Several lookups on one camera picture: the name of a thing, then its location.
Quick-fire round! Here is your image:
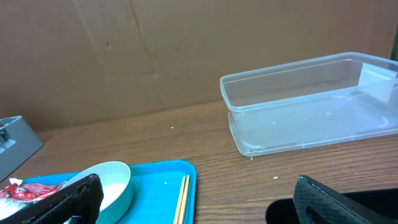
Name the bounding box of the left wooden chopstick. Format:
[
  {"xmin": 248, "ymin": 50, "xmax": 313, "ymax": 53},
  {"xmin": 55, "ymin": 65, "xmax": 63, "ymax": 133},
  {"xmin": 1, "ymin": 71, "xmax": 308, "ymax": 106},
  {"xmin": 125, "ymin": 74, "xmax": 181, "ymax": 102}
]
[{"xmin": 173, "ymin": 176, "xmax": 186, "ymax": 224}]

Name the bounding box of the red snack wrapper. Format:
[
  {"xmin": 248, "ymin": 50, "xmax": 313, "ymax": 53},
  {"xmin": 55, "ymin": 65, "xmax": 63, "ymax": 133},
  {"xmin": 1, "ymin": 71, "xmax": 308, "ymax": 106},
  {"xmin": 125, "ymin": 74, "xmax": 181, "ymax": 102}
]
[{"xmin": 1, "ymin": 182, "xmax": 66, "ymax": 202}]

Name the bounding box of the grey dishwasher rack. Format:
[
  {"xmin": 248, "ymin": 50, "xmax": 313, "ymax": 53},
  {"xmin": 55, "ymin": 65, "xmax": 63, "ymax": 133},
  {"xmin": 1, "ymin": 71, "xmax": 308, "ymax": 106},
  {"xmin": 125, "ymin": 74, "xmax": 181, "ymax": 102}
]
[{"xmin": 1, "ymin": 116, "xmax": 44, "ymax": 181}]

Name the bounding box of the teal plastic tray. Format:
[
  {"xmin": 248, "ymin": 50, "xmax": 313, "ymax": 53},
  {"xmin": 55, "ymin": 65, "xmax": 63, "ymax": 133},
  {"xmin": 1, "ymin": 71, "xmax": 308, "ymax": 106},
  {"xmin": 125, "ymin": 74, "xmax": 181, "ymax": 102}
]
[{"xmin": 23, "ymin": 160, "xmax": 197, "ymax": 223}]

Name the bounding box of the grey small saucer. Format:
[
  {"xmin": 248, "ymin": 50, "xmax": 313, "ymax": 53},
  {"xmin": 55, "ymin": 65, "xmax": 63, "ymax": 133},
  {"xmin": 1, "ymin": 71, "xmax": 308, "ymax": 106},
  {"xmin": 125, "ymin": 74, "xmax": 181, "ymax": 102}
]
[{"xmin": 62, "ymin": 161, "xmax": 133, "ymax": 224}]

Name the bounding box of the right wooden chopstick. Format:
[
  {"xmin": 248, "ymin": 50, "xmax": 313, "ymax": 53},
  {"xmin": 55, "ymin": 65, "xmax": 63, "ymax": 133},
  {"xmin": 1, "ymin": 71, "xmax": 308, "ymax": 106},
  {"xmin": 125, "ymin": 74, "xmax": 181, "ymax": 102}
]
[{"xmin": 177, "ymin": 175, "xmax": 190, "ymax": 224}]

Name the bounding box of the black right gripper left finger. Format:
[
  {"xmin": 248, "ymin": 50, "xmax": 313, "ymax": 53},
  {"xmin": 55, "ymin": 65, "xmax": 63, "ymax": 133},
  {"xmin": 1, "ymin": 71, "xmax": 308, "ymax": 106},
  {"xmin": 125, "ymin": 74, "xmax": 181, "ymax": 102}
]
[{"xmin": 1, "ymin": 174, "xmax": 104, "ymax": 224}]

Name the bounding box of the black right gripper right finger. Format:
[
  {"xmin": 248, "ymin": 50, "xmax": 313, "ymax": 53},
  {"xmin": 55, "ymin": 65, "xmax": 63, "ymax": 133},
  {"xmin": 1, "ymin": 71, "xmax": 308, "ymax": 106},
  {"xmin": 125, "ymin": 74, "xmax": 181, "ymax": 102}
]
[{"xmin": 293, "ymin": 175, "xmax": 397, "ymax": 224}]

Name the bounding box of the crumpled white napkin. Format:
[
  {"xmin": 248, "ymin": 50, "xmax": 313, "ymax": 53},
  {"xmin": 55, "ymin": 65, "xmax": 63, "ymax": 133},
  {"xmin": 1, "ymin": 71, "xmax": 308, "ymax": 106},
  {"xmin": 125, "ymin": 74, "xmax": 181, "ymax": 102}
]
[{"xmin": 1, "ymin": 178, "xmax": 35, "ymax": 220}]

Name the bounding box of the black plastic tray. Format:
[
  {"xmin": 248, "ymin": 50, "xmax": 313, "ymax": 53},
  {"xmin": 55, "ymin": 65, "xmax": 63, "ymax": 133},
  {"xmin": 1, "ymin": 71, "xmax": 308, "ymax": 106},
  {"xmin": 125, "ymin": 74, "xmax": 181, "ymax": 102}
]
[{"xmin": 265, "ymin": 189, "xmax": 397, "ymax": 224}]

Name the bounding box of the wooden chopstick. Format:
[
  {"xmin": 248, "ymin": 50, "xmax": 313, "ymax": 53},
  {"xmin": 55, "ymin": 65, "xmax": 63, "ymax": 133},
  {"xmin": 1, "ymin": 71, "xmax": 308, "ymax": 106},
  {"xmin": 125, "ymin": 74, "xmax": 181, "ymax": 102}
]
[
  {"xmin": 173, "ymin": 176, "xmax": 186, "ymax": 224},
  {"xmin": 177, "ymin": 175, "xmax": 190, "ymax": 224}
]

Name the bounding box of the clear plastic container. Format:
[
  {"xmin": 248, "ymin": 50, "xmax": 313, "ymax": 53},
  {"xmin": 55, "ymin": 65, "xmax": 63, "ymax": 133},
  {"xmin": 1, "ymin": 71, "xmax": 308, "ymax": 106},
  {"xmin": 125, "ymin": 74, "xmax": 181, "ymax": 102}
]
[{"xmin": 220, "ymin": 52, "xmax": 397, "ymax": 157}]

